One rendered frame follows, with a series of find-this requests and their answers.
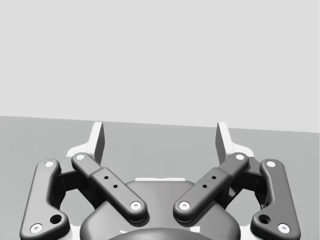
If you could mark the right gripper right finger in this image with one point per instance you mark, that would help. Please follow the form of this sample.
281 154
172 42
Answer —
210 183

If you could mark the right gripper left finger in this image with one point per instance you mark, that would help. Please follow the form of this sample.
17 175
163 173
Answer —
110 183

